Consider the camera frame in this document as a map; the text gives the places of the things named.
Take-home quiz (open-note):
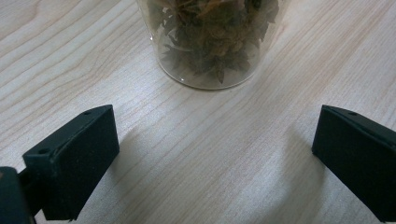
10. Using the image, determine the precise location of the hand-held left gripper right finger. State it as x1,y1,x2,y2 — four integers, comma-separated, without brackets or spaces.
311,105,396,223

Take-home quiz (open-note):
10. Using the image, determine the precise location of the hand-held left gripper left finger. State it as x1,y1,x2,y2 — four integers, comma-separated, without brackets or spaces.
21,104,120,222

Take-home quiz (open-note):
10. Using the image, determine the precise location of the clear jar of star anise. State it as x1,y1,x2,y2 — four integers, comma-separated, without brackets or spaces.
135,0,285,91

